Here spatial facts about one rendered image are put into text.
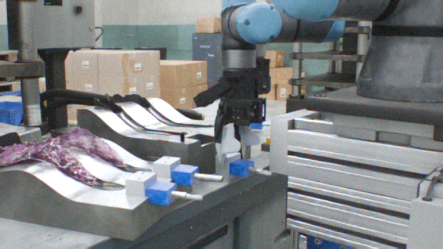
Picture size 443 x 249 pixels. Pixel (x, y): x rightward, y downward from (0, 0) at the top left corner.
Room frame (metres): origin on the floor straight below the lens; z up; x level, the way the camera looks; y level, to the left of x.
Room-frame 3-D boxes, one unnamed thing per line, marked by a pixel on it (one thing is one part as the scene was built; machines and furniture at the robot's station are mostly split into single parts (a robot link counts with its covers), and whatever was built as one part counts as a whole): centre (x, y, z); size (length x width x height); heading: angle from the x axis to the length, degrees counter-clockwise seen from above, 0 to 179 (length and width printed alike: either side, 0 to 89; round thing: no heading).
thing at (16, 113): (4.56, 2.13, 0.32); 0.60 x 0.41 x 0.22; 60
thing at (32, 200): (0.89, 0.33, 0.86); 0.50 x 0.26 x 0.11; 72
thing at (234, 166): (1.01, -0.06, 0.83); 0.13 x 0.05 x 0.05; 54
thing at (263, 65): (1.53, -0.12, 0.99); 0.09 x 0.08 x 0.12; 76
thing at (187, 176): (0.86, 0.05, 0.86); 0.13 x 0.05 x 0.05; 72
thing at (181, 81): (6.30, 0.86, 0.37); 1.20 x 0.82 x 0.74; 62
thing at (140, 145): (1.23, 0.19, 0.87); 0.50 x 0.26 x 0.14; 55
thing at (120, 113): (1.21, 0.19, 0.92); 0.35 x 0.16 x 0.09; 55
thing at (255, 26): (0.93, -0.09, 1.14); 0.11 x 0.11 x 0.08; 15
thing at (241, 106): (1.01, -0.05, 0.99); 0.09 x 0.08 x 0.12; 54
